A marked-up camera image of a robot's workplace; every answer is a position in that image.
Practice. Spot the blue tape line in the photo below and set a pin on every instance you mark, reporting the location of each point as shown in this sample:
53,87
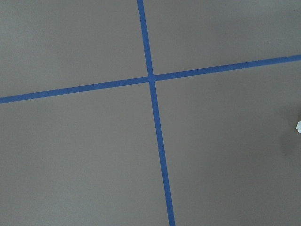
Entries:
70,90

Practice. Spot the white feather shuttlecock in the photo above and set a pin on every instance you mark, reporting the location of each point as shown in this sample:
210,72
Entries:
299,126

